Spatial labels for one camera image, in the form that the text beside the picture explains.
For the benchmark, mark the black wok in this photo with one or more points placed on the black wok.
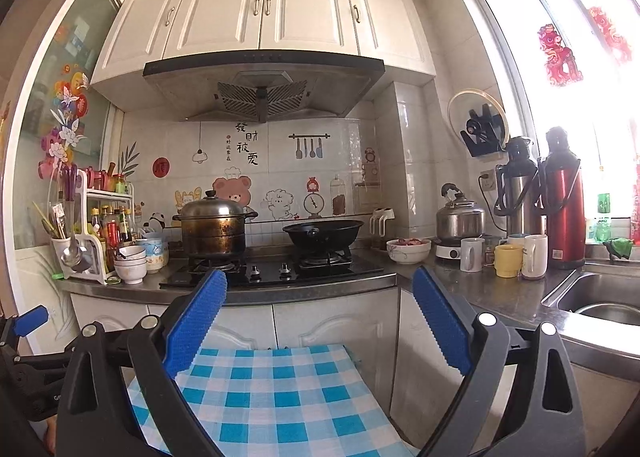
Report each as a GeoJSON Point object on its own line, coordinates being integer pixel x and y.
{"type": "Point", "coordinates": [322, 234]}

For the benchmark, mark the black gas stove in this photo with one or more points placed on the black gas stove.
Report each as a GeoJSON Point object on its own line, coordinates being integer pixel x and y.
{"type": "Point", "coordinates": [270, 272]}

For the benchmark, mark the white cabinet door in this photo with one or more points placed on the white cabinet door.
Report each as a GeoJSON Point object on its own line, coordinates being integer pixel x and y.
{"type": "Point", "coordinates": [110, 309]}
{"type": "Point", "coordinates": [600, 402]}
{"type": "Point", "coordinates": [240, 327]}
{"type": "Point", "coordinates": [215, 7]}
{"type": "Point", "coordinates": [135, 27]}
{"type": "Point", "coordinates": [340, 322]}
{"type": "Point", "coordinates": [395, 22]}
{"type": "Point", "coordinates": [310, 7]}
{"type": "Point", "coordinates": [407, 337]}

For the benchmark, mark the grey range hood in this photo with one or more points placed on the grey range hood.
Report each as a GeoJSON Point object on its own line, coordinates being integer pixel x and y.
{"type": "Point", "coordinates": [200, 87]}

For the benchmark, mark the red thermos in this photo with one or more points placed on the red thermos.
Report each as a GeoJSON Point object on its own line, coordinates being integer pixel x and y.
{"type": "Point", "coordinates": [565, 207]}

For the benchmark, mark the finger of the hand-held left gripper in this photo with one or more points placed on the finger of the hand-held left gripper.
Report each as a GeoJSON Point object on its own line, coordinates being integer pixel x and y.
{"type": "Point", "coordinates": [31, 321]}

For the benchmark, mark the large steel stockpot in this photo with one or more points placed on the large steel stockpot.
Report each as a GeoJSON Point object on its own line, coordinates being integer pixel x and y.
{"type": "Point", "coordinates": [212, 232]}

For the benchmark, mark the small white rack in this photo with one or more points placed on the small white rack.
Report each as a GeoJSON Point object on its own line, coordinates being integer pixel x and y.
{"type": "Point", "coordinates": [382, 222]}

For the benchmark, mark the colourful flower door stickers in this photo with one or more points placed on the colourful flower door stickers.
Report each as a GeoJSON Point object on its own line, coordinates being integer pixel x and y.
{"type": "Point", "coordinates": [65, 137]}

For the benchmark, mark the green rag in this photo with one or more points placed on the green rag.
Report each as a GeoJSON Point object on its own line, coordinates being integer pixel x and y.
{"type": "Point", "coordinates": [620, 248]}

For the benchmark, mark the yellow cup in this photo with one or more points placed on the yellow cup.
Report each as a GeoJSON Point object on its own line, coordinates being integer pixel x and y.
{"type": "Point", "coordinates": [507, 262]}

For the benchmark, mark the white induction cooker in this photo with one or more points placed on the white induction cooker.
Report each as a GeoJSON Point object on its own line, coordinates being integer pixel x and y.
{"type": "Point", "coordinates": [447, 249]}

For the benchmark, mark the green bottle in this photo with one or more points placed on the green bottle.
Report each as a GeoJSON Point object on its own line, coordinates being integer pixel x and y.
{"type": "Point", "coordinates": [603, 207]}

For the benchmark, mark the white framed window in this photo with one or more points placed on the white framed window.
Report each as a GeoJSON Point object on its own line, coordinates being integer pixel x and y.
{"type": "Point", "coordinates": [550, 137]}

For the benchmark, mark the steel basin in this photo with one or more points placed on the steel basin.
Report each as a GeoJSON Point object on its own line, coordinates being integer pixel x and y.
{"type": "Point", "coordinates": [610, 314]}

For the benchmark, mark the white utensil holder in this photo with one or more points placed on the white utensil holder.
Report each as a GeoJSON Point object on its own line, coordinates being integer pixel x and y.
{"type": "Point", "coordinates": [60, 247]}

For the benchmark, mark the glass pot lid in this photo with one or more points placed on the glass pot lid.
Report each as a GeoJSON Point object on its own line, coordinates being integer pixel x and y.
{"type": "Point", "coordinates": [455, 112]}

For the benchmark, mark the blue white checked tablecloth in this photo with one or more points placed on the blue white checked tablecloth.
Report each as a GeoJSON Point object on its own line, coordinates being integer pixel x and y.
{"type": "Point", "coordinates": [280, 397]}

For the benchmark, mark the white blue-print container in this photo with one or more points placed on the white blue-print container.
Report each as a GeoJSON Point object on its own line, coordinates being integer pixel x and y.
{"type": "Point", "coordinates": [156, 252]}

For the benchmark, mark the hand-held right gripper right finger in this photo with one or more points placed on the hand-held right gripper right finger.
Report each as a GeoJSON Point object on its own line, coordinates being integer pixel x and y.
{"type": "Point", "coordinates": [442, 322]}

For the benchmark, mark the white bowl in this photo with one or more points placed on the white bowl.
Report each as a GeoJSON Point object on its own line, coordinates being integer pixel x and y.
{"type": "Point", "coordinates": [407, 254]}

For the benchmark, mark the stacked white bowls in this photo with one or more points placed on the stacked white bowls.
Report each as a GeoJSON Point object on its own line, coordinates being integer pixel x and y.
{"type": "Point", "coordinates": [131, 269]}

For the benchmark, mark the white upper cabinet door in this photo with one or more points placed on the white upper cabinet door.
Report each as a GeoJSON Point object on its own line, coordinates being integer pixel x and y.
{"type": "Point", "coordinates": [215, 7]}
{"type": "Point", "coordinates": [135, 27]}
{"type": "Point", "coordinates": [310, 7]}
{"type": "Point", "coordinates": [395, 22]}

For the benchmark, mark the white seasoning rack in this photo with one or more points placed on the white seasoning rack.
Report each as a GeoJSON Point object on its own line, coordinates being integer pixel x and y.
{"type": "Point", "coordinates": [107, 193]}

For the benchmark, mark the red paper-cut decoration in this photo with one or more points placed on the red paper-cut decoration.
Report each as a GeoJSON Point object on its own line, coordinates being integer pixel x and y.
{"type": "Point", "coordinates": [612, 34]}
{"type": "Point", "coordinates": [560, 57]}

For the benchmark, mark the bear wall sticker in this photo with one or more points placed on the bear wall sticker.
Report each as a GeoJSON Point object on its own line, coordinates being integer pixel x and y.
{"type": "Point", "coordinates": [232, 192]}

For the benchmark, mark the red round wall sticker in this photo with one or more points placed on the red round wall sticker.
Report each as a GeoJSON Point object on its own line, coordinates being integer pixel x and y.
{"type": "Point", "coordinates": [162, 167]}

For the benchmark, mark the wall socket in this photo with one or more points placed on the wall socket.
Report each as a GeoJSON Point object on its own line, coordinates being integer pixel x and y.
{"type": "Point", "coordinates": [487, 181]}

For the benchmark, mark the white mug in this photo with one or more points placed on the white mug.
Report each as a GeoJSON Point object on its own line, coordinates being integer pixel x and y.
{"type": "Point", "coordinates": [471, 254]}
{"type": "Point", "coordinates": [515, 238]}
{"type": "Point", "coordinates": [536, 257]}

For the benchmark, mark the steel kitchen sink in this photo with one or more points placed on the steel kitchen sink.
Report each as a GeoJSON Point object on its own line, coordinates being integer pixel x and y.
{"type": "Point", "coordinates": [590, 287]}

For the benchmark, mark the white lower cabinet door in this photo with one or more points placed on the white lower cabinet door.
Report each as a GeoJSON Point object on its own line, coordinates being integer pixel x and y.
{"type": "Point", "coordinates": [110, 309]}
{"type": "Point", "coordinates": [240, 327]}
{"type": "Point", "coordinates": [340, 322]}
{"type": "Point", "coordinates": [407, 337]}
{"type": "Point", "coordinates": [600, 402]}

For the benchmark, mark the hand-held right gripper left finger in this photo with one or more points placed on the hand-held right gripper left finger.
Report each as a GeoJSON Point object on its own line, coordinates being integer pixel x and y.
{"type": "Point", "coordinates": [195, 322]}

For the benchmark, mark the steel kettle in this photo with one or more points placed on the steel kettle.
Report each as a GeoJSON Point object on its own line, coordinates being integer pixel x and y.
{"type": "Point", "coordinates": [460, 222]}

